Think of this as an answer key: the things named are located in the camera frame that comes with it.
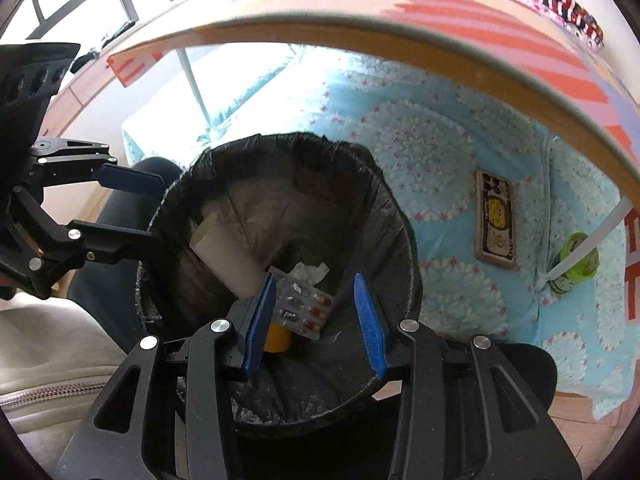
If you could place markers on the light blue floral bedsheet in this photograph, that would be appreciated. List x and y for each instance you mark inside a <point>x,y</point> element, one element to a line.
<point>435,145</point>

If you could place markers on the cream paper tube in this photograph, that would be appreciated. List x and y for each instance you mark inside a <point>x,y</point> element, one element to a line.
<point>227,255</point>

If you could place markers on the black bagged bin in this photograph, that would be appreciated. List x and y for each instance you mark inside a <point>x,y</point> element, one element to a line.
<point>310,395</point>

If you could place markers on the green plastic bottle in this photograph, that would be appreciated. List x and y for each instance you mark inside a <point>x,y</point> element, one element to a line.
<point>582,267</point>

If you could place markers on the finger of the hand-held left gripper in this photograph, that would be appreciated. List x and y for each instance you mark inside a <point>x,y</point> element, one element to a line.
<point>130,180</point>
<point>115,242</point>

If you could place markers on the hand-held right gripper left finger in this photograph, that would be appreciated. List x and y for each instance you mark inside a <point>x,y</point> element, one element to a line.
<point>260,330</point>

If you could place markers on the patterned phone case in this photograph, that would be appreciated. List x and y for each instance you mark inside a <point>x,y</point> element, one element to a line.
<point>496,217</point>

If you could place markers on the pill blister pack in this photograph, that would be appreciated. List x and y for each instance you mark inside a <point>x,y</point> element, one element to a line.
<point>305,305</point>

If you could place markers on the red blue striped pillow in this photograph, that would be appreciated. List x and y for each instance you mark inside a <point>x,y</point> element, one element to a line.
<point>565,7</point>

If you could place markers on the white plastic rod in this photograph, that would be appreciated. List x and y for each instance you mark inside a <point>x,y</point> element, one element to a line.
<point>195,85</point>
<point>600,237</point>

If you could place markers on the yellow tape roll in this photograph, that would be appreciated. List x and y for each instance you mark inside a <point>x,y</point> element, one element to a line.
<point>279,339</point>

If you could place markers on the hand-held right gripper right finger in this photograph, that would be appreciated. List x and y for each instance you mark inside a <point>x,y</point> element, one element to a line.
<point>371,331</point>

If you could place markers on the person's beige jacket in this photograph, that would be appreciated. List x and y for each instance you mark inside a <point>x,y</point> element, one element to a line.
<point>50,355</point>

